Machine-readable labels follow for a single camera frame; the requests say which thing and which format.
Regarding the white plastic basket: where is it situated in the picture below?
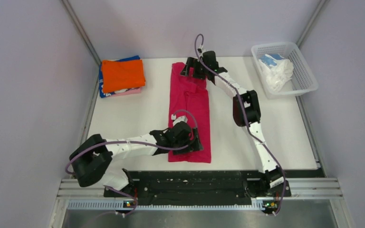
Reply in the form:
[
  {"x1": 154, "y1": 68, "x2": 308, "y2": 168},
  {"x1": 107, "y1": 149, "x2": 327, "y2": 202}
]
[{"x1": 251, "y1": 42, "x2": 318, "y2": 99}]

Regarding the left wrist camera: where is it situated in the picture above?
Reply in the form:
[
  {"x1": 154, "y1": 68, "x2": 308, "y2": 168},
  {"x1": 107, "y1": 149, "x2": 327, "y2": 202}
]
[{"x1": 171, "y1": 114, "x2": 188, "y2": 126}]

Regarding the blue folded t-shirt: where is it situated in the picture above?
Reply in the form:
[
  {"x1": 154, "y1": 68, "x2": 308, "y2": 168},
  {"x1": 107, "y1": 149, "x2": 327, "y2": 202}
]
[{"x1": 98, "y1": 55, "x2": 140, "y2": 98}]

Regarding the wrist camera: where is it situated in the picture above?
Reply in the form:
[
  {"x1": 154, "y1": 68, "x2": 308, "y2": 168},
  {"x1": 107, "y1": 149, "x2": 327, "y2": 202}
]
[
  {"x1": 171, "y1": 114, "x2": 188, "y2": 126},
  {"x1": 197, "y1": 45, "x2": 206, "y2": 55}
]

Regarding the aluminium rail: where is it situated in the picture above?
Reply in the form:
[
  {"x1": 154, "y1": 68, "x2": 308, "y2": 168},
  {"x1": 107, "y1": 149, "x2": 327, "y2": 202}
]
[{"x1": 57, "y1": 178, "x2": 343, "y2": 200}]

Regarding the light blue cloth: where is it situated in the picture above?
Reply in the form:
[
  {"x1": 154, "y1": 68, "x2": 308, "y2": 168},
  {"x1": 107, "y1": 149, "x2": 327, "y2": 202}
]
[{"x1": 259, "y1": 54, "x2": 285, "y2": 68}]

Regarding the white crumpled t-shirt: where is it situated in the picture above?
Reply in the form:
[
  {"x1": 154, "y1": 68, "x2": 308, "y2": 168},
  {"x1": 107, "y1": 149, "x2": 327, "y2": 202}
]
[{"x1": 258, "y1": 58, "x2": 294, "y2": 92}]

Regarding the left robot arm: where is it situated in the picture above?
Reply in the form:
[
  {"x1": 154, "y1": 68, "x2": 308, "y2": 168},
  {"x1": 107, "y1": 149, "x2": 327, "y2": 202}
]
[{"x1": 66, "y1": 121, "x2": 203, "y2": 196}]

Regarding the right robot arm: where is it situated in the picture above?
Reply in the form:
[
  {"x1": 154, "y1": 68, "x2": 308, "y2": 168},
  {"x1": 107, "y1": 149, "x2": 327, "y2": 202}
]
[{"x1": 180, "y1": 48, "x2": 288, "y2": 199}]

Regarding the light pink folded t-shirt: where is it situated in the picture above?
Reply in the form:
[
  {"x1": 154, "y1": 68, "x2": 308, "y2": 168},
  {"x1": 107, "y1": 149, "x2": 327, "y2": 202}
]
[{"x1": 111, "y1": 87, "x2": 142, "y2": 96}]

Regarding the orange folded t-shirt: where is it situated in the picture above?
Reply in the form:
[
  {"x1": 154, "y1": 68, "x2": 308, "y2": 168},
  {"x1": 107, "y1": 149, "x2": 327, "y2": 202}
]
[{"x1": 101, "y1": 59, "x2": 146, "y2": 93}]

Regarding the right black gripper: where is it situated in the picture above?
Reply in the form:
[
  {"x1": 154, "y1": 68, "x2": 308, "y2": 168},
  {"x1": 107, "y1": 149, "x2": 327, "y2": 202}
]
[{"x1": 179, "y1": 57, "x2": 208, "y2": 80}]

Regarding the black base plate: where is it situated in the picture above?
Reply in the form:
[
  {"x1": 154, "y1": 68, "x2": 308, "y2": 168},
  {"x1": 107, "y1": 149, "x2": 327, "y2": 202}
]
[{"x1": 104, "y1": 171, "x2": 292, "y2": 206}]

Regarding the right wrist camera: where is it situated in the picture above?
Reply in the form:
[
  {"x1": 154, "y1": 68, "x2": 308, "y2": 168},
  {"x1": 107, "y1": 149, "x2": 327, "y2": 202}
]
[{"x1": 197, "y1": 45, "x2": 206, "y2": 55}]

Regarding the white cable duct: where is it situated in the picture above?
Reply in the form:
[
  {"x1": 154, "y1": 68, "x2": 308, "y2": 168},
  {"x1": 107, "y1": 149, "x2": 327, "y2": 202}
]
[{"x1": 67, "y1": 200, "x2": 265, "y2": 210}]

